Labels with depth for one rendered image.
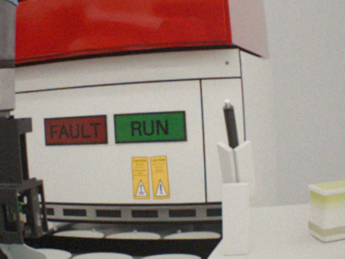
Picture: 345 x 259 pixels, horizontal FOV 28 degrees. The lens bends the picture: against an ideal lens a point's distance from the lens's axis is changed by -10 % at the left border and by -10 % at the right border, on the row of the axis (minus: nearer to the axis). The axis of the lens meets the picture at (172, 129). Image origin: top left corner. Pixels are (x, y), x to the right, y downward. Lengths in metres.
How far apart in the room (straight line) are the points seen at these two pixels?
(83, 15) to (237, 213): 0.49
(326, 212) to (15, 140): 0.40
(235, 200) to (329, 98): 1.84
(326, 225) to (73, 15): 0.58
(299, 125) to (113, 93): 1.51
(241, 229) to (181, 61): 0.43
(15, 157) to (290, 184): 2.11
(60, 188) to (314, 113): 1.54
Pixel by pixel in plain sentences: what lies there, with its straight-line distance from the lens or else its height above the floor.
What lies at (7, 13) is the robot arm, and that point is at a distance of 0.64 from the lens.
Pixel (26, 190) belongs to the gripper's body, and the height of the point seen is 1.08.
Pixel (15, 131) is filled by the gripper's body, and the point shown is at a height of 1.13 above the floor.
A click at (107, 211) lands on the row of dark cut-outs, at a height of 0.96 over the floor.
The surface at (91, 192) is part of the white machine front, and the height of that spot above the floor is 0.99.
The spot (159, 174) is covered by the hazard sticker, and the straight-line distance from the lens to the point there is 1.20.
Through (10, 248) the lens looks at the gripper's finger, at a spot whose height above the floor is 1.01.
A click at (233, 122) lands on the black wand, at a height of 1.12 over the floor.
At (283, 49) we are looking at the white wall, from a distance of 2.65.
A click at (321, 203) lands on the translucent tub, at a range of 0.86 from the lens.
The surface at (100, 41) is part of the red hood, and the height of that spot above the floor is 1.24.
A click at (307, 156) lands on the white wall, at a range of 2.66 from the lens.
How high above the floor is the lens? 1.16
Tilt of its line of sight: 3 degrees down
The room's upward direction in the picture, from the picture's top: 3 degrees counter-clockwise
